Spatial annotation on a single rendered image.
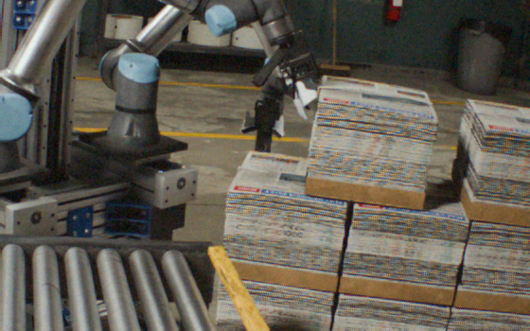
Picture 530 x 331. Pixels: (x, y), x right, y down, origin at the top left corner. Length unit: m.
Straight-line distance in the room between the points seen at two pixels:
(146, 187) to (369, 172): 0.63
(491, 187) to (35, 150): 1.16
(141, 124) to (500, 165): 0.97
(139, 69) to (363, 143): 0.67
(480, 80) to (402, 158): 7.10
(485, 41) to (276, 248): 7.09
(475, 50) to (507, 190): 7.03
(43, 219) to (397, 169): 0.84
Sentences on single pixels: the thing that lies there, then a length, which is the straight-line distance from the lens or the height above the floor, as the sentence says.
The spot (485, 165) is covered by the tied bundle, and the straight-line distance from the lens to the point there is 2.03.
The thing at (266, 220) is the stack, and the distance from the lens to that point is 2.05.
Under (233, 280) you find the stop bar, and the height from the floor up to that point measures 0.82.
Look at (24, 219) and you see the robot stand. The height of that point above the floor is 0.74.
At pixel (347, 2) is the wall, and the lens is 9.03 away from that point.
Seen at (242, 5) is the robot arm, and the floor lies 1.25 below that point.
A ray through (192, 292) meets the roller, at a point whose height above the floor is 0.80.
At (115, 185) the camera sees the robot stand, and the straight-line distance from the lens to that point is 2.33.
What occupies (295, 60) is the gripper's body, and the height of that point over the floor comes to 1.12.
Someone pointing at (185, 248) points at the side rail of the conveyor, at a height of 0.80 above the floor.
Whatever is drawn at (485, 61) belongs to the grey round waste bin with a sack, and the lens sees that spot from 9.06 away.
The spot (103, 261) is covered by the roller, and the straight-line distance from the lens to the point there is 1.66.
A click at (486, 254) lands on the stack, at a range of 2.11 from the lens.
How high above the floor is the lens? 1.45
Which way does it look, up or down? 15 degrees down
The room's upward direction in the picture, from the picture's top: 7 degrees clockwise
